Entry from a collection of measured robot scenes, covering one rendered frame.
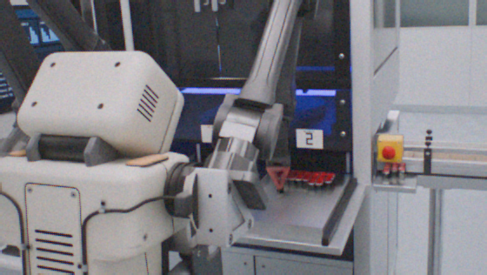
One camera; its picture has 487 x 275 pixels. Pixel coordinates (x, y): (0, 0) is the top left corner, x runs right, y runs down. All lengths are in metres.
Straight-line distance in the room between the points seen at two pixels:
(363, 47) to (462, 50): 4.65
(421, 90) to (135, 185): 5.57
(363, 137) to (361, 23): 0.34
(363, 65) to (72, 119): 0.91
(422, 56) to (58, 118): 5.50
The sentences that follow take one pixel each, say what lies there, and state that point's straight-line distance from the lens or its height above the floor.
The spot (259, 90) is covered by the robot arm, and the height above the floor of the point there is 1.30.
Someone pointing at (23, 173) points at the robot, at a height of 1.23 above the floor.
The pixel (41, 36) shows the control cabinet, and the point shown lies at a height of 1.38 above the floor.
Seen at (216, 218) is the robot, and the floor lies 1.16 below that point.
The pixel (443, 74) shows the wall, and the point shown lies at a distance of 6.07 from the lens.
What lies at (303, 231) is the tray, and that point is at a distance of 1.19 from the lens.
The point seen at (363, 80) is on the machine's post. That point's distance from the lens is 1.43.
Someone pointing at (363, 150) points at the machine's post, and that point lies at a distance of 1.48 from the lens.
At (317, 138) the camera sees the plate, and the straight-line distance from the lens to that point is 1.50.
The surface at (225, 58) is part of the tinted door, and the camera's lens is 1.56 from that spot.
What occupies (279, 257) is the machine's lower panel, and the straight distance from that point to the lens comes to 1.72.
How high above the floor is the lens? 1.45
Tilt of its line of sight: 13 degrees down
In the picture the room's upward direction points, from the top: 3 degrees counter-clockwise
